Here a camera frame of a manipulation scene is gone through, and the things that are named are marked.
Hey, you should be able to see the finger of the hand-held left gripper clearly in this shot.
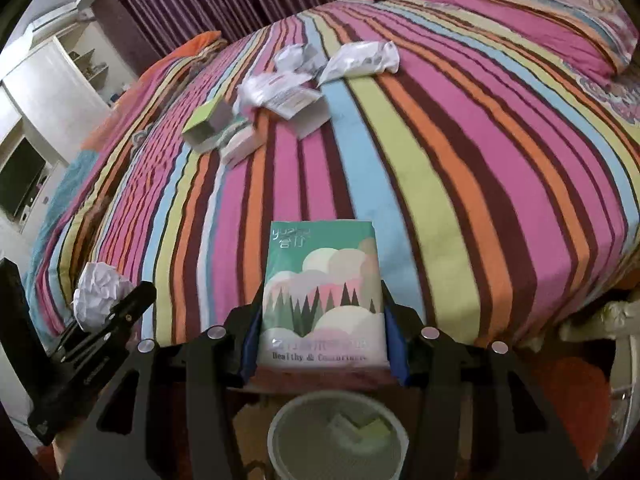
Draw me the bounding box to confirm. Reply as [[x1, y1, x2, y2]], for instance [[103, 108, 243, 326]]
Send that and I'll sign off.
[[50, 281, 158, 367]]

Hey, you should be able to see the white mesh wastebasket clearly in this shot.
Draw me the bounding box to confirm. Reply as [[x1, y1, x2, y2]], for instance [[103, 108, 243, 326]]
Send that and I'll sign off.
[[266, 391, 412, 480]]

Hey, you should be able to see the white and pink box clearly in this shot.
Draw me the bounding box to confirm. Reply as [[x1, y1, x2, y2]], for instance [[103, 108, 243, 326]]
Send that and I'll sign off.
[[220, 125, 266, 169]]

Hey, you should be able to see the flat screen television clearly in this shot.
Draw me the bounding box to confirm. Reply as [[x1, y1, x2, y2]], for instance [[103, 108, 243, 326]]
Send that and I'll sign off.
[[0, 137, 48, 218]]

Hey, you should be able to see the white air conditioner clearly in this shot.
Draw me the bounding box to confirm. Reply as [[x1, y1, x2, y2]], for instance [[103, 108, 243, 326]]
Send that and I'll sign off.
[[30, 7, 96, 36]]

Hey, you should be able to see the plain white plastic bag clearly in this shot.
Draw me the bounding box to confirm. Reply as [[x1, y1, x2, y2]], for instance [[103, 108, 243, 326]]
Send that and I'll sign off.
[[317, 40, 401, 84]]

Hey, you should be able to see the printed white plastic bag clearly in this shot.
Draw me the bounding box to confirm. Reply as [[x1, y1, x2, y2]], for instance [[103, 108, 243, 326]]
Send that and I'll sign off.
[[235, 72, 323, 121]]

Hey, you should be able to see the white paper ball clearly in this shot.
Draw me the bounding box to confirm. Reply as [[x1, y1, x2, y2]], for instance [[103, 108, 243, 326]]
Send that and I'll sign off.
[[71, 262, 136, 334]]

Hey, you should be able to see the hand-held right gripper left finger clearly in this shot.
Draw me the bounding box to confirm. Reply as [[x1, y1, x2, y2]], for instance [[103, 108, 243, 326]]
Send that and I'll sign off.
[[60, 304, 266, 480]]

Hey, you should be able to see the green tissue pack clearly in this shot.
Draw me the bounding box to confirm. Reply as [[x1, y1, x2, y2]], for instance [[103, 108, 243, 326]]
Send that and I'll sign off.
[[256, 219, 392, 369]]

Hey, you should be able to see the white wardrobe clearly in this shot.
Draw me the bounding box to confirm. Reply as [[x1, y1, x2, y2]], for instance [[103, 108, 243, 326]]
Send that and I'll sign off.
[[0, 20, 138, 161]]

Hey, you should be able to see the small green and white box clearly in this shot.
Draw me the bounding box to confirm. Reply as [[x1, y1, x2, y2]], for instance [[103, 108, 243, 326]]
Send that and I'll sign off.
[[330, 412, 394, 454]]

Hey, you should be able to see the floral bedsheet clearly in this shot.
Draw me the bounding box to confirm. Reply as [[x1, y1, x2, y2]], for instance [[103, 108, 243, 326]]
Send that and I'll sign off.
[[575, 72, 640, 128]]

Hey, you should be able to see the pink floral pillow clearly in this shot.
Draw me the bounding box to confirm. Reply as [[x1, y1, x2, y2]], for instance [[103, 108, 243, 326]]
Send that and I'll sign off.
[[435, 0, 640, 81]]

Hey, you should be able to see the striped colourful bedspread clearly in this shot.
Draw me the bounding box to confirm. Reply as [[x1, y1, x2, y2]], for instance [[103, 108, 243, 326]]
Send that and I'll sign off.
[[27, 0, 640, 361]]

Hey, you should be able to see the white ornate bed footboard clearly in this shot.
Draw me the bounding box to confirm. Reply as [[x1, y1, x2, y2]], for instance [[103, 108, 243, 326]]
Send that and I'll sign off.
[[557, 300, 640, 461]]

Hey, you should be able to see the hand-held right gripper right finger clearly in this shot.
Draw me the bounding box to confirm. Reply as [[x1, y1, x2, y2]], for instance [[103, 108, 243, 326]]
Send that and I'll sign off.
[[381, 280, 591, 480]]

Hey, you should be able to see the crumpled grey-white paper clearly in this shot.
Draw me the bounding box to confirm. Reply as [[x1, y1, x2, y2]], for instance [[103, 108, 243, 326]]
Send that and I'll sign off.
[[274, 42, 328, 74]]

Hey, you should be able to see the red fuzzy cloth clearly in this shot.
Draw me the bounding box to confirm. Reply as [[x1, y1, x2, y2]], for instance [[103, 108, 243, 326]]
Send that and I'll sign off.
[[530, 355, 613, 461]]

